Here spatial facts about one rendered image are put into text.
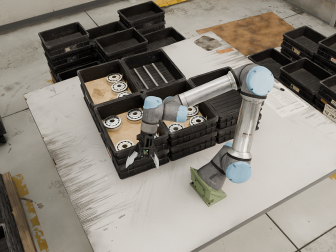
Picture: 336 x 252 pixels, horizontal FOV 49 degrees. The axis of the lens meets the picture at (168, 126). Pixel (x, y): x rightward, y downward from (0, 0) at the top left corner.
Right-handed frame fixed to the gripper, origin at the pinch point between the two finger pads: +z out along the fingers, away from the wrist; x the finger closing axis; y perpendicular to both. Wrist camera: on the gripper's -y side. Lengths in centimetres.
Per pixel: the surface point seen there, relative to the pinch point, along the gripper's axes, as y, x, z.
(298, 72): -128, 154, -31
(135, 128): -41.8, 2.3, -2.8
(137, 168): -23.8, 3.3, 13.2
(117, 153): -15.0, -9.8, 0.5
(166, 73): -86, 27, -27
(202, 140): -27.3, 38.5, -4.5
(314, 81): -114, 162, -28
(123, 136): -38.0, -4.6, 0.7
